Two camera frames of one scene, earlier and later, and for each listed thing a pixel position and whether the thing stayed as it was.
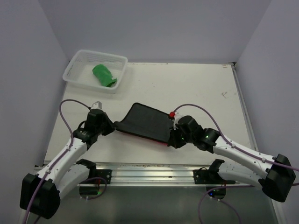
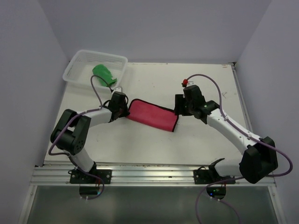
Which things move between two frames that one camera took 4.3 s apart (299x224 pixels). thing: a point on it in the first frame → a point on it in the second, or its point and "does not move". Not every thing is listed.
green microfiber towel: (104, 74) does not move
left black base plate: (105, 174) does not move
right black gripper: (173, 141) → (179, 101)
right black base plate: (210, 176) does not move
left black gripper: (110, 125) → (126, 113)
